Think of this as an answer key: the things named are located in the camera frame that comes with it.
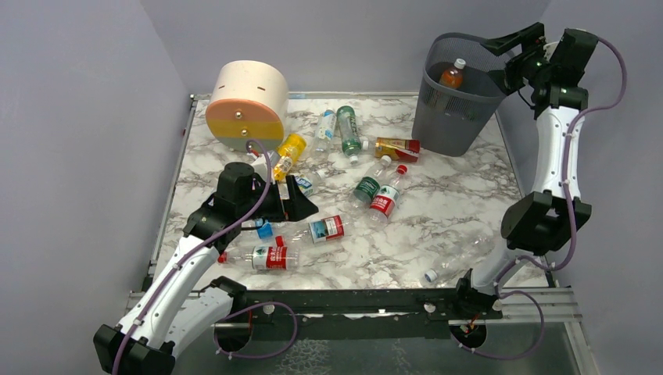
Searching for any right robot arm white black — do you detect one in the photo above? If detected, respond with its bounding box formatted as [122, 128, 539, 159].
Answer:
[453, 22, 599, 314]

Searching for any clear bottle red label red cap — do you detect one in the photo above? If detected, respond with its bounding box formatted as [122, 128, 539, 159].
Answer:
[367, 164, 408, 229]

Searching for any grey mesh waste bin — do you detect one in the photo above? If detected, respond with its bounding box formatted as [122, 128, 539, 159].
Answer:
[411, 33, 514, 156]

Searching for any clear crushed bottle blue cap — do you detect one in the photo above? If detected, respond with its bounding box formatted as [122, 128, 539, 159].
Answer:
[423, 235, 495, 284]

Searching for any yellow drink bottle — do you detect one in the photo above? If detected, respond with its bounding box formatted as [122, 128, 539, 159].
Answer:
[273, 133, 306, 180]

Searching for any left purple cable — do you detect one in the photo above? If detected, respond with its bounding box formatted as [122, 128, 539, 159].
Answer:
[110, 139, 299, 375]

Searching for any clear bottle small label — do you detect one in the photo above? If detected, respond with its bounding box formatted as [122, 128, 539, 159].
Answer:
[294, 170, 328, 198]

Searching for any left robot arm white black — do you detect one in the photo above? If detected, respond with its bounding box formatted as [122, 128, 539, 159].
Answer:
[93, 162, 319, 374]

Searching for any clear bottle red blue label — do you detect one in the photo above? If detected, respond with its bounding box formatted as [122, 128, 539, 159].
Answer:
[274, 214, 357, 248]

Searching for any clear bottle white blue label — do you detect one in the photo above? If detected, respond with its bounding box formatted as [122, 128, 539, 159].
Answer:
[312, 109, 336, 158]

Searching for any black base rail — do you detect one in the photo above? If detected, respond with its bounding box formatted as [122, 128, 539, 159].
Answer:
[213, 288, 502, 349]

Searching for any clear bottle red label front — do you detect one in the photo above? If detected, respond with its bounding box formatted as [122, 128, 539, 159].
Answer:
[217, 245, 299, 271]

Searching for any green plastic bottle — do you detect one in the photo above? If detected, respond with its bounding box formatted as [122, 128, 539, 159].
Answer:
[336, 105, 363, 163]

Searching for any clear bottle dark green label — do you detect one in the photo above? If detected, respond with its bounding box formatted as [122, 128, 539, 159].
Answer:
[349, 155, 392, 209]

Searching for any cream orange round drum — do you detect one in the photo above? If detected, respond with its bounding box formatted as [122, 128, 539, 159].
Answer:
[205, 60, 289, 150]

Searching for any orange drink bottle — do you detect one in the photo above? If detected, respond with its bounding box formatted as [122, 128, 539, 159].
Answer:
[439, 58, 466, 89]

